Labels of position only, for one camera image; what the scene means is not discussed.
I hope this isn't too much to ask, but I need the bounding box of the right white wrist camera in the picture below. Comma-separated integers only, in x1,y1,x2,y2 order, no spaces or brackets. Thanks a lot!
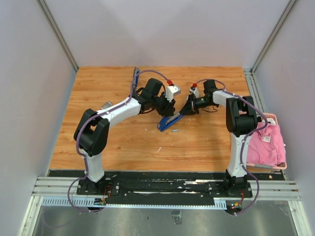
189,87,200,98

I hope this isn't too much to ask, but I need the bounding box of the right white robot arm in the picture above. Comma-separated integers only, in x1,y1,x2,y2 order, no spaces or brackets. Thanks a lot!
180,79,258,198

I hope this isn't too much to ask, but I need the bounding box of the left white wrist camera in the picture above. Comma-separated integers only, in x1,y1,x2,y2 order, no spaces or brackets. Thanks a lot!
165,85,181,102

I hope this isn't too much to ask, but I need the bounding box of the grey cable duct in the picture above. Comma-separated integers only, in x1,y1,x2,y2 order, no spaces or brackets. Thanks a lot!
40,198,227,210

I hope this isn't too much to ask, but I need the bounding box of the blue stapler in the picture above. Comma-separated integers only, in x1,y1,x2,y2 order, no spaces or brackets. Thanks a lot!
131,67,140,95
157,112,184,132

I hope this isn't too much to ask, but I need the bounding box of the pink cloth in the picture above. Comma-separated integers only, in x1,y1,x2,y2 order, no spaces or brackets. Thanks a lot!
247,121,286,167

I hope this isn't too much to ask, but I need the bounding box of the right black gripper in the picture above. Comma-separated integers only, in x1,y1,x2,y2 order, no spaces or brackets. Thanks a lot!
179,93,214,116

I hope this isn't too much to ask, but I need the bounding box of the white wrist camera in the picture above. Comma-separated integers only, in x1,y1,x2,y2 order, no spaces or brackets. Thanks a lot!
189,87,200,98
165,85,181,102

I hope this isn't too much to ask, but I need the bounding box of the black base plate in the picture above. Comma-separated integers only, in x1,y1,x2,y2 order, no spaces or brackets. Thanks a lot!
47,170,285,204

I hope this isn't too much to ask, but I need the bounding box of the silver staple strip block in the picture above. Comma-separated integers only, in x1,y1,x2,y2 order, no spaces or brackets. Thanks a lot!
100,101,113,110

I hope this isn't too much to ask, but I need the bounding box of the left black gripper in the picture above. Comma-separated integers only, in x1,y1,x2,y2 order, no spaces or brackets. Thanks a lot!
151,91,176,118

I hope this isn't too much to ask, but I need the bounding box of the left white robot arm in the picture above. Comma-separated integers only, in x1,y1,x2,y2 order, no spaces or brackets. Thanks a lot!
74,78,181,195

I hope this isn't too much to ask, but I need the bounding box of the pink plastic basket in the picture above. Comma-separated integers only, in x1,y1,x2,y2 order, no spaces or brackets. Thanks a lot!
246,112,287,170

